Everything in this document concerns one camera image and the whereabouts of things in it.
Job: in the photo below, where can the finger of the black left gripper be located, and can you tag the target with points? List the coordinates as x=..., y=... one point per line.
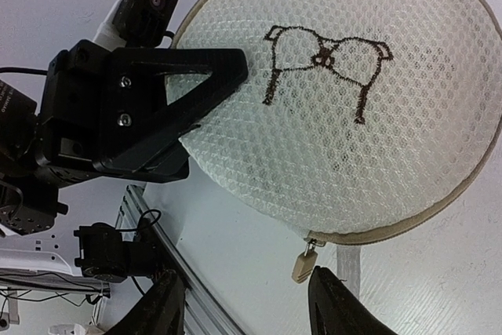
x=139, y=130

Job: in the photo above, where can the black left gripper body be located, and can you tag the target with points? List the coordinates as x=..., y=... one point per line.
x=68, y=129

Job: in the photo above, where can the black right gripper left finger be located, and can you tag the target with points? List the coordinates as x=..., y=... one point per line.
x=159, y=312

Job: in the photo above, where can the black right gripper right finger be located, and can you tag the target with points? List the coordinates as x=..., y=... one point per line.
x=333, y=309

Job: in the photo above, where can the beige zipper pull tab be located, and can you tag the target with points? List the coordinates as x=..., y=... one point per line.
x=305, y=263

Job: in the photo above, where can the white mesh laundry bag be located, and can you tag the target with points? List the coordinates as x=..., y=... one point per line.
x=372, y=122

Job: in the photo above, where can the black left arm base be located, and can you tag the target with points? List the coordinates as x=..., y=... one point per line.
x=113, y=255

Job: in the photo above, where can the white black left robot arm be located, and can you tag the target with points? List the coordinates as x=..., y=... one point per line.
x=30, y=205

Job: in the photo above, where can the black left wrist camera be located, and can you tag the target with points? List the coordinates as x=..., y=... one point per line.
x=135, y=23

